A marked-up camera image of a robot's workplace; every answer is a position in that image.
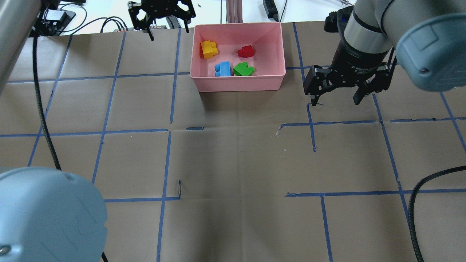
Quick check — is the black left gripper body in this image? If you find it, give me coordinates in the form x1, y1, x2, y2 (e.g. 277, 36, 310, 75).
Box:
127, 0, 196, 30

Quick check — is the red toy block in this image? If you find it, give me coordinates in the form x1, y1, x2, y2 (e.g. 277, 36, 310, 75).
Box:
237, 45, 255, 58

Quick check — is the yellow toy block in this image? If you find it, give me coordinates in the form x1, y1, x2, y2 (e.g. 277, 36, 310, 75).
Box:
199, 40, 218, 59

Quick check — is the green toy block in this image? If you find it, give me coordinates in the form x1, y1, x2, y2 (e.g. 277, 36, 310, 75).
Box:
233, 61, 255, 76

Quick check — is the aluminium frame post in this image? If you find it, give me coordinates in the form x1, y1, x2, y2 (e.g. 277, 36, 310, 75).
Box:
226, 0, 243, 23

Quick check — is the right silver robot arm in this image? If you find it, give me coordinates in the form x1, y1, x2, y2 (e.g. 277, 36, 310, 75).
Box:
303, 0, 466, 106

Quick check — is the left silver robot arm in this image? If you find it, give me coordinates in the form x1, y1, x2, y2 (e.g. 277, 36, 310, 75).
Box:
1, 29, 242, 262

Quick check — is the pink plastic box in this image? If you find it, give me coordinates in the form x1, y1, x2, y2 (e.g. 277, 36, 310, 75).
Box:
190, 22, 286, 92

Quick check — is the blue toy block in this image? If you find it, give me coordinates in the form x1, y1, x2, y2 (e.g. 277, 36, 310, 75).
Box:
214, 61, 232, 77

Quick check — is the black power adapter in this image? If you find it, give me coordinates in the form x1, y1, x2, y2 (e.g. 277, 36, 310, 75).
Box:
262, 0, 279, 21

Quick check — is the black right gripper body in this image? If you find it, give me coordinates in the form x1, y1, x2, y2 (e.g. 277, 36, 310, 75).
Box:
303, 39, 391, 96

